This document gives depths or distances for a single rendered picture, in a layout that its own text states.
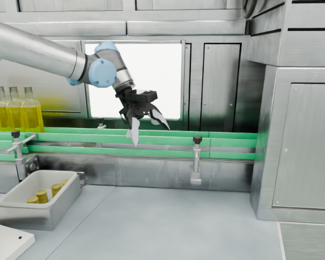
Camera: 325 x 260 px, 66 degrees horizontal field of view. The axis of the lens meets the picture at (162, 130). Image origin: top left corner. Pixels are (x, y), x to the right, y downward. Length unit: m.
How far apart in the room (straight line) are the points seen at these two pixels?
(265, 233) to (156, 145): 0.47
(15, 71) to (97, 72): 0.68
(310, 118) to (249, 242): 0.40
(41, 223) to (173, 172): 0.48
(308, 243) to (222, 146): 0.43
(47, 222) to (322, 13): 0.95
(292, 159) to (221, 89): 0.44
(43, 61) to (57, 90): 0.57
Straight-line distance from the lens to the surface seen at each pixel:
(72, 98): 1.20
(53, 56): 0.66
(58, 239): 0.87
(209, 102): 1.13
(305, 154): 0.87
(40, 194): 0.98
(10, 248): 0.85
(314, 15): 0.79
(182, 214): 0.90
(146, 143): 0.98
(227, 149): 0.99
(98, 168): 1.05
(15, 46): 0.65
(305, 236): 1.01
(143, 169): 1.01
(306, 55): 0.78
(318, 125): 0.85
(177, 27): 1.07
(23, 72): 1.29
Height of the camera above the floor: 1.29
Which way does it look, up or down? 18 degrees down
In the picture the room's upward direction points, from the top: straight up
